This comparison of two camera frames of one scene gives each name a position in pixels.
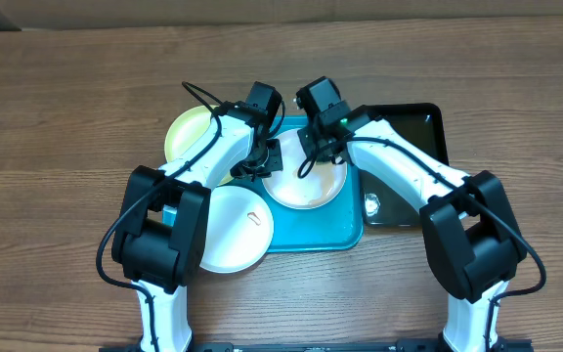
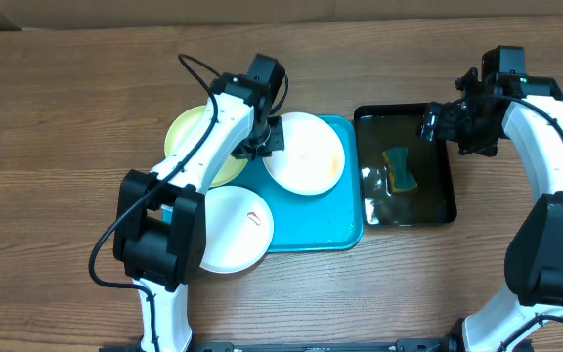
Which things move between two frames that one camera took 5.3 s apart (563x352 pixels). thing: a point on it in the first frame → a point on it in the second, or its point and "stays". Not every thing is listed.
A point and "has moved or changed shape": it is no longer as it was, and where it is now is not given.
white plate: x=321 y=187 has moved or changed shape
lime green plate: x=185 y=130 stays
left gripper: x=276 y=165 → x=278 y=143
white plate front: x=238 y=230 stays
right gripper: x=319 y=151 → x=449 y=120
